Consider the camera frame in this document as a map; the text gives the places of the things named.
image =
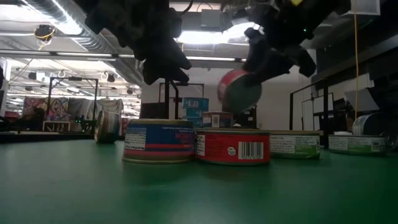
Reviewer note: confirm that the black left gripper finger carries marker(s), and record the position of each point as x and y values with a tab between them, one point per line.
182	65
155	73

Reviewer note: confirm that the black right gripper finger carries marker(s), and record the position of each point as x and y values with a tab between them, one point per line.
303	63
256	53

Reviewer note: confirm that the teal label tuna can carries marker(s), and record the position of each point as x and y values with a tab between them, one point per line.
192	122
193	112
195	103

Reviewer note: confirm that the red label tuna can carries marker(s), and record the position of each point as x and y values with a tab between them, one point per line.
239	96
217	149

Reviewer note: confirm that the cans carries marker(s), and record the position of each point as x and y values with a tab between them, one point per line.
217	120

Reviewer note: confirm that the navy red stripe gold can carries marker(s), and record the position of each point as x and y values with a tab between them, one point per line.
107	127
158	143

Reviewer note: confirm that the green white label can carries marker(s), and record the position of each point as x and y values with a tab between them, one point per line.
357	145
370	124
295	144

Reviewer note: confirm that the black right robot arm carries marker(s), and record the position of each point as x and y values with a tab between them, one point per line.
311	15

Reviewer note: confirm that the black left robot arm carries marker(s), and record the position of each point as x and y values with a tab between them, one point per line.
124	15

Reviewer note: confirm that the black box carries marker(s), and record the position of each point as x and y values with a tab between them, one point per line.
152	111

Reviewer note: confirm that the white draped cloth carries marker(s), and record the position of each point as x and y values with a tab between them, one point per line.
112	104

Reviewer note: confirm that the grey panel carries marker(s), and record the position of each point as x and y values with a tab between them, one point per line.
362	101

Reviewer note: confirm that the black background robot arms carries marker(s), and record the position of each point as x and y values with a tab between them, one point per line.
81	120

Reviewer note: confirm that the colourful patterned cloth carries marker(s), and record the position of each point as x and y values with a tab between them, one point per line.
59	107

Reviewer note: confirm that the green table mat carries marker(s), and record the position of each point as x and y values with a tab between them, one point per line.
93	193

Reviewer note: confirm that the silver ventilation duct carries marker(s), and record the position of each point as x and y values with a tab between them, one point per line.
99	43

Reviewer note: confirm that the long ceiling light rail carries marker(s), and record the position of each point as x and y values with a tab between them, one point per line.
77	54

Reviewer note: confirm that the black metal stand frame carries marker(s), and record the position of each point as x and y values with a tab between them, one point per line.
74	78

